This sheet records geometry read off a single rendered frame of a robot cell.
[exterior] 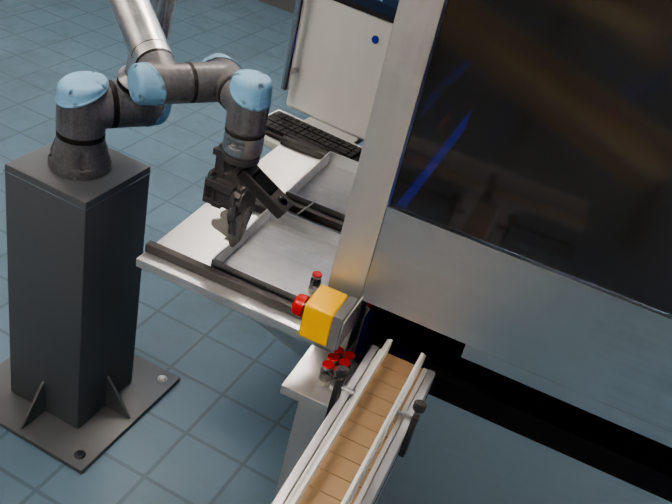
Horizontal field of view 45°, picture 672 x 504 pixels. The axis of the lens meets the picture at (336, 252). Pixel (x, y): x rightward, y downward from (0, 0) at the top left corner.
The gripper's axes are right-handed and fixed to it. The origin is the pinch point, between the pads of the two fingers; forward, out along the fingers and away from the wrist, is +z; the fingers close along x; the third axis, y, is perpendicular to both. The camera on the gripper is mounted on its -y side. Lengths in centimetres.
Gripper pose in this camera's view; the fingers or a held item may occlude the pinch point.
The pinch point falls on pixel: (237, 242)
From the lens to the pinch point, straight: 164.5
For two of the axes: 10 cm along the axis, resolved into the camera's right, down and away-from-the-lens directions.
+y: -9.0, -3.8, 2.1
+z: -2.0, 8.1, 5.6
